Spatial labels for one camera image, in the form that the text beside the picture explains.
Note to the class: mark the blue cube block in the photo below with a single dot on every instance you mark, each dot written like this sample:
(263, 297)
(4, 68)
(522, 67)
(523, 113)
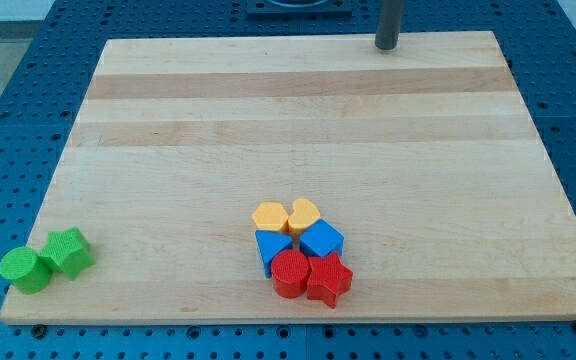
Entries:
(320, 239)

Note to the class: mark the yellow hexagon block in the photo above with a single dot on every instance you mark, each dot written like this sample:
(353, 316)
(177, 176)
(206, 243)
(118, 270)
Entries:
(271, 216)

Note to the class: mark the blue triangle block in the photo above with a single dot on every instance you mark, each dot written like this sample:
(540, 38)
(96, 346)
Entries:
(270, 244)

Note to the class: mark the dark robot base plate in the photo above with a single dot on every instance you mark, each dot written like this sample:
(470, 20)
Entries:
(298, 7)

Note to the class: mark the red cylinder block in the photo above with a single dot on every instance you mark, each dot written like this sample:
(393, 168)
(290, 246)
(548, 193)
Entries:
(290, 270)

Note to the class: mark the wooden board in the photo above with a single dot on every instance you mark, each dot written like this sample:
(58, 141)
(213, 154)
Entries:
(426, 159)

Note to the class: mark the yellow heart block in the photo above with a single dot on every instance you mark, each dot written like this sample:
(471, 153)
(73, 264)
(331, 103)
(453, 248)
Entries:
(305, 213)

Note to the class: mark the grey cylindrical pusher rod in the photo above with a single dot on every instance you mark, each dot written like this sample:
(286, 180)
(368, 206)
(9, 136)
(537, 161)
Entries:
(389, 24)

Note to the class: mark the green cylinder block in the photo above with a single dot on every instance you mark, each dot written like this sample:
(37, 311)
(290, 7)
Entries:
(24, 270)

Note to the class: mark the red star block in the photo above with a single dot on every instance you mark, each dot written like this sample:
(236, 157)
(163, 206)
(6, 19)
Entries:
(329, 279)

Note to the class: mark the green star block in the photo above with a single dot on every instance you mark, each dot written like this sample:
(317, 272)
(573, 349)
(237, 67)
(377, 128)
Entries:
(67, 252)

